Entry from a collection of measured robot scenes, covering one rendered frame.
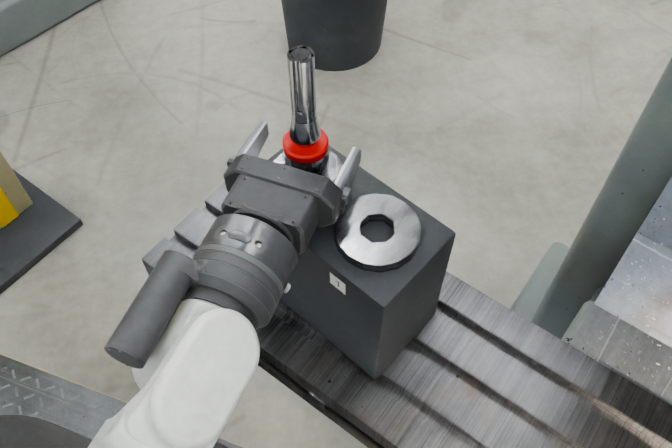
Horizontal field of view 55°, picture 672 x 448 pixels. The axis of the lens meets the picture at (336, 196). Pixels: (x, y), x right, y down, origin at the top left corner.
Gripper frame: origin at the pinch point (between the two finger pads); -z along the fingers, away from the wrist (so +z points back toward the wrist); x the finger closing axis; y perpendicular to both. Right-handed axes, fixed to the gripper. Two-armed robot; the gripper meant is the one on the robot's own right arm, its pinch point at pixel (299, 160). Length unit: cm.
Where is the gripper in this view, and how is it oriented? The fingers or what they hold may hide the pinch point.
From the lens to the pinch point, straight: 67.9
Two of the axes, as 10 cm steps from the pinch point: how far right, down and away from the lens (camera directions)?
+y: 0.0, 6.0, 8.0
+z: -3.5, 7.5, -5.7
